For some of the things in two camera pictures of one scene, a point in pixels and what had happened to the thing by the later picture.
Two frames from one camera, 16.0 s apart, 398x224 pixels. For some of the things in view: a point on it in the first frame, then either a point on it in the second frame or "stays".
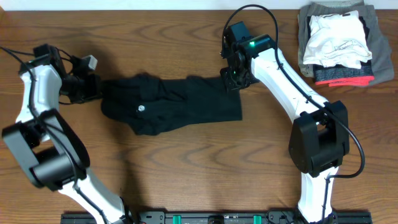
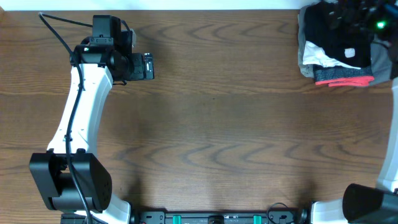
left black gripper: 93,82 to 138,73
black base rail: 223,217 stays
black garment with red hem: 339,76 stays
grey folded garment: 378,47 stays
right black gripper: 231,84 to 362,7
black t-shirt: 149,104 to 353,50
